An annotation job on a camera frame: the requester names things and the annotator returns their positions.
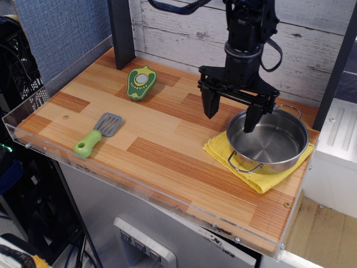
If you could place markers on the green handled grey spatula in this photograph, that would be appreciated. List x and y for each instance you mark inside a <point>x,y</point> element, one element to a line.
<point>106,126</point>

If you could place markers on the yellow folded cloth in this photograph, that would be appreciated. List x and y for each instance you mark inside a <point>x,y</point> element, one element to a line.
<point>219,148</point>

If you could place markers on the dark vertical post right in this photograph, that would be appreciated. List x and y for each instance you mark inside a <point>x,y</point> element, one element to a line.
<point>337,71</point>

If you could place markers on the black plastic crate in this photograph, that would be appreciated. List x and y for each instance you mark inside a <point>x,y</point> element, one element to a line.
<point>20,76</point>

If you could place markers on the silver toy fridge cabinet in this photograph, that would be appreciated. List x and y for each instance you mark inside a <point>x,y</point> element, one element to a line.
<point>128,226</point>

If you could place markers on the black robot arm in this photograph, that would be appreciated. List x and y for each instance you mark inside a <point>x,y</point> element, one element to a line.
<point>251,25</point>

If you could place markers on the white toy sink counter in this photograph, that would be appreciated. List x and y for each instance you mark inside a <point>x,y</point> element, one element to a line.
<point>330,179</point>

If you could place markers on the stainless steel pot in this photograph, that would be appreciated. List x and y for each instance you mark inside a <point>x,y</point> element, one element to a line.
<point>274,146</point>

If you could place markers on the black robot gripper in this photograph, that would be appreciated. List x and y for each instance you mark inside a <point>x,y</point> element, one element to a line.
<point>238,80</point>

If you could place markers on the green toy avocado half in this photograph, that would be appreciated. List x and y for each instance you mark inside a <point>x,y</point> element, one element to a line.
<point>139,82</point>

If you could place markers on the dark vertical post left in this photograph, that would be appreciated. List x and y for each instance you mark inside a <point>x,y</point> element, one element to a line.
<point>122,33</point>

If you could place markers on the dark vertical post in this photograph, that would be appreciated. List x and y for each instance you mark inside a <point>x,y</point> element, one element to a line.
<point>122,33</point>
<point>337,71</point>

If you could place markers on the clear acrylic table guard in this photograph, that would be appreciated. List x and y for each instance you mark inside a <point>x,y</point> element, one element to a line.
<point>153,149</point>

